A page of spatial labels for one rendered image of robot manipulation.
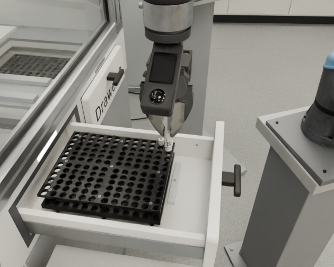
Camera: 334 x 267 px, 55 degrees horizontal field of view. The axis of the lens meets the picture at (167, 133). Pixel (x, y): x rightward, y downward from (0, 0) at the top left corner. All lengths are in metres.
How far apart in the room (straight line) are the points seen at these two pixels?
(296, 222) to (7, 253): 0.78
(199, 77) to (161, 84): 1.09
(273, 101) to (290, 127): 1.52
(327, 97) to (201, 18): 0.72
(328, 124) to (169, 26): 0.55
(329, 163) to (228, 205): 0.91
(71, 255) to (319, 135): 0.66
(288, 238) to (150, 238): 0.66
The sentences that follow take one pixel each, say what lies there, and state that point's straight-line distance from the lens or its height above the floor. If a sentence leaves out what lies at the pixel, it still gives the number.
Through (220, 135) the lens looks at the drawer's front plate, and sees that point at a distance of 0.66.
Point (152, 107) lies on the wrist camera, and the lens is 0.46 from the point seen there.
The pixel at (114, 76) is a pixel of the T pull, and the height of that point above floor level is 0.91.
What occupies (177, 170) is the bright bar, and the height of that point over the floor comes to 0.85.
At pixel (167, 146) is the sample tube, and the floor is 0.92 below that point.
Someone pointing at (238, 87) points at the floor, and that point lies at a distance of 2.57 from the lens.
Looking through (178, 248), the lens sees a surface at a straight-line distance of 0.57.
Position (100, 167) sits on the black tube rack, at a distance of 0.64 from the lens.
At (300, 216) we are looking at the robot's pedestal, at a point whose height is 0.56.
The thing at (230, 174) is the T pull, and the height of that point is 0.91.
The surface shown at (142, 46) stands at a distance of 2.31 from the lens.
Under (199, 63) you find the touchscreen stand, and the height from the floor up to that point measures 0.63.
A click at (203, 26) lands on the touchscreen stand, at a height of 0.80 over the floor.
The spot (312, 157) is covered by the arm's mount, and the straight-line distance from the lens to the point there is 0.89.
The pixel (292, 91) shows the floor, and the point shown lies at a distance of 2.64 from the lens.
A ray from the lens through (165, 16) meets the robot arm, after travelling 0.48.
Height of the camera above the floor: 1.36
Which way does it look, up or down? 41 degrees down
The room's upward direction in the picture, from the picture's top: straight up
